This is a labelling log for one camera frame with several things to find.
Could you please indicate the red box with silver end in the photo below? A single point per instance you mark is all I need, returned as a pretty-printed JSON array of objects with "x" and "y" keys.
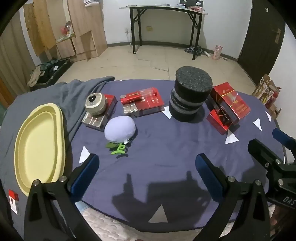
[{"x": 110, "y": 102}]

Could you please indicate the pink package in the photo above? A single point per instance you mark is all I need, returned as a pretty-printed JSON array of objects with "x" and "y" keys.
[{"x": 217, "y": 52}]

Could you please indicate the white power strip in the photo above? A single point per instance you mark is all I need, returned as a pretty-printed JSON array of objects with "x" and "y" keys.
[{"x": 207, "y": 54}]

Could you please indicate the lilac round plush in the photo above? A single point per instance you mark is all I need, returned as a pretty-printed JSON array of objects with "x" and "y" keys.
[{"x": 120, "y": 128}]

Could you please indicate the black foam cylinder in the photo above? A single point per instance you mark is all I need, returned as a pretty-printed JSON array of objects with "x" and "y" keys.
[{"x": 189, "y": 92}]

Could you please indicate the round tin with black knob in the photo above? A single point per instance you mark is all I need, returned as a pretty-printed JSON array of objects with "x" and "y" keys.
[{"x": 94, "y": 106}]

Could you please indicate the wooden wardrobe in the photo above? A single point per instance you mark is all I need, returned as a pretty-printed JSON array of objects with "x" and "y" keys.
[{"x": 78, "y": 14}]

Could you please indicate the red translucent case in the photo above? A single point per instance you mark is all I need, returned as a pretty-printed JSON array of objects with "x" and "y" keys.
[{"x": 131, "y": 97}]

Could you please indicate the green plastic clip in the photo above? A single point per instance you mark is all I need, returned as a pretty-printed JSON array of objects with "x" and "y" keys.
[{"x": 119, "y": 149}]

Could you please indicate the dark wooden door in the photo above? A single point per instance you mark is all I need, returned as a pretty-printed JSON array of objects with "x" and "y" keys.
[{"x": 259, "y": 34}]

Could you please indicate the shelf clutter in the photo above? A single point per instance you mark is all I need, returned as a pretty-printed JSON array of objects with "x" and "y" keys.
[{"x": 67, "y": 29}]

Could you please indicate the black plastic object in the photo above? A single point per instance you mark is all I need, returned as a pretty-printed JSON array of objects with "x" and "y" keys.
[{"x": 192, "y": 2}]

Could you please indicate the black folding table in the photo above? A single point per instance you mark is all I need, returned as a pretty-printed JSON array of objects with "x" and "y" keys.
[{"x": 136, "y": 25}]

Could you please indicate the beige clothes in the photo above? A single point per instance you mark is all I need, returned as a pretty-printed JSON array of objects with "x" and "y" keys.
[{"x": 35, "y": 75}]

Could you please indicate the dark red box black sides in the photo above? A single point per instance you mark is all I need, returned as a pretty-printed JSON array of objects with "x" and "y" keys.
[{"x": 238, "y": 106}]

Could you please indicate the red box on table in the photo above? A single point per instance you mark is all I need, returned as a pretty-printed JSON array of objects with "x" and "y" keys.
[{"x": 197, "y": 9}]

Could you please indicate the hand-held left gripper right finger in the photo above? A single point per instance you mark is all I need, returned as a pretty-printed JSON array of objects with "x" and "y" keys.
[{"x": 208, "y": 176}]

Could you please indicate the pale yellow plastic basin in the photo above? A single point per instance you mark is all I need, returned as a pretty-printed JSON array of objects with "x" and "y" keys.
[{"x": 37, "y": 148}]

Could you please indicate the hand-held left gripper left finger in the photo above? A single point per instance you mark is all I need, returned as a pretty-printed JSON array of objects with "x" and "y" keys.
[{"x": 85, "y": 176}]

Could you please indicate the small shiny red box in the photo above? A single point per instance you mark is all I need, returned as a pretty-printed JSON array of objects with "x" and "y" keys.
[{"x": 217, "y": 121}]

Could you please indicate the red carton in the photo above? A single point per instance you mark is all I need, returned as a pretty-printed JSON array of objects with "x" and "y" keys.
[{"x": 150, "y": 105}]

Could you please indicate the beige curtain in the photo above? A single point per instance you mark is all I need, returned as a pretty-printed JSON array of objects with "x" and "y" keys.
[{"x": 13, "y": 58}]

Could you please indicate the grey blanket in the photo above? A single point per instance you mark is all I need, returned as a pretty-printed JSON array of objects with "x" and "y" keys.
[{"x": 74, "y": 97}]

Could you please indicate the white quilted mattress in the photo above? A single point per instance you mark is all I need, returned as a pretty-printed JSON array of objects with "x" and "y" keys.
[{"x": 104, "y": 222}]

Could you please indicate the red and white cigarette pack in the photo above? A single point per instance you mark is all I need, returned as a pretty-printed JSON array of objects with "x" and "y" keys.
[{"x": 13, "y": 201}]

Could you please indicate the black suitcase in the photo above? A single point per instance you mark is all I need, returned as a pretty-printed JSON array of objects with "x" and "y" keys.
[{"x": 57, "y": 68}]

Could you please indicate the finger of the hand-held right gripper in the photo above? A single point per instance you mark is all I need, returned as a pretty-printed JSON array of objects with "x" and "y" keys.
[
  {"x": 261, "y": 150},
  {"x": 282, "y": 138}
]

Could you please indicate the dark clothes pile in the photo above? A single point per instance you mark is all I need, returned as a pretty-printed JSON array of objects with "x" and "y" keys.
[{"x": 193, "y": 49}]

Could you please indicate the printed cardboard box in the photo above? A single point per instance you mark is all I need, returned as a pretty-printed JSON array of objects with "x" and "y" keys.
[{"x": 266, "y": 89}]

